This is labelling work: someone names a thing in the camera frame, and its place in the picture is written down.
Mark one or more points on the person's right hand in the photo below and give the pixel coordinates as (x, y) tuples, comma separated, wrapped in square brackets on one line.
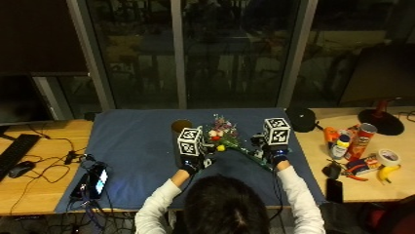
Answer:
[(272, 152)]

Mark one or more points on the person's left hand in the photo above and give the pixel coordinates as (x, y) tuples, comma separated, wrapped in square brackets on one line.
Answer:
[(195, 160)]

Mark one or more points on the flower bouquet with green stems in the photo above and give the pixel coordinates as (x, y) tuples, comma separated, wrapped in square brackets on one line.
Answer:
[(230, 138)]

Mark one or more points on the white marker cube on left glove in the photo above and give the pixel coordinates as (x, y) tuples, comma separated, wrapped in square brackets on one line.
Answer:
[(191, 141)]

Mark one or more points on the white marker cube on glove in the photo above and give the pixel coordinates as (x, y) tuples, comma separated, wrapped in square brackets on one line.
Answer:
[(277, 131), (191, 141)]

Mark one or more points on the white marker cube on right glove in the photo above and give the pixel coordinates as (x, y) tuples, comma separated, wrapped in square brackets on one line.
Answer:
[(277, 131)]

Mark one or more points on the brown round vase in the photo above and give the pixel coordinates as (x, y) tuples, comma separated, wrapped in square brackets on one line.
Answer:
[(182, 125)]

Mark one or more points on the blue table cloth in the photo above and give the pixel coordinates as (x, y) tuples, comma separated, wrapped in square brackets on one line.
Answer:
[(143, 156)]

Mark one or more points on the black round cap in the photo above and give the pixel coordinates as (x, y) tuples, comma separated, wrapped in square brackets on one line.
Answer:
[(301, 119)]

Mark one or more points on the orange bottle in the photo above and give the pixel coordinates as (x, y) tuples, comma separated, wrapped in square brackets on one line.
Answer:
[(331, 135)]

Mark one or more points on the small black pouch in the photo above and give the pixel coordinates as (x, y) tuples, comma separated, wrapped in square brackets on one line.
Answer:
[(332, 169)]

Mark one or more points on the white bottle with blue cap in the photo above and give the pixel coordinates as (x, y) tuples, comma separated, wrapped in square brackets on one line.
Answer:
[(340, 146)]

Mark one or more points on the the person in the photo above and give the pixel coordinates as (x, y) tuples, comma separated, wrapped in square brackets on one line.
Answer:
[(230, 204)]

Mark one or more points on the dark smartphone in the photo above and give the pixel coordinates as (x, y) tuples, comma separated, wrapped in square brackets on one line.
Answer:
[(335, 190)]

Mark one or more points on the red chip can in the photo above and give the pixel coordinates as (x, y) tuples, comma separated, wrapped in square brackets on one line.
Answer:
[(361, 141)]

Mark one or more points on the red and blue snack box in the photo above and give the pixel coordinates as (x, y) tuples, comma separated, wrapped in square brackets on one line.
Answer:
[(363, 165)]

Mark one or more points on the black smartphone with lit screen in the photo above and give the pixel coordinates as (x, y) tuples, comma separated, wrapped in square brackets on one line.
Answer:
[(98, 180)]

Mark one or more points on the white tape roll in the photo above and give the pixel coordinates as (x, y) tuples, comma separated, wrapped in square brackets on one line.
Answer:
[(389, 157)]

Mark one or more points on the yellow banana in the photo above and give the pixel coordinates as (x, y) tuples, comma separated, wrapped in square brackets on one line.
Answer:
[(386, 172)]

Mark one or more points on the red lamp with black base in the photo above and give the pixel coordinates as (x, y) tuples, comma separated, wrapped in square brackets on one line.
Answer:
[(381, 118)]

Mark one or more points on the black computer mouse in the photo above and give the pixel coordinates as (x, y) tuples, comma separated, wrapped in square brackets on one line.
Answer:
[(21, 169)]

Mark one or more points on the black keyboard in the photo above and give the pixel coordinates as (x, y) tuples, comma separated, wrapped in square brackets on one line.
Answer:
[(15, 152)]

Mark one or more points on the black computer monitor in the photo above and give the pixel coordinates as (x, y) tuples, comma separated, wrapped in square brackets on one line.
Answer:
[(22, 97)]

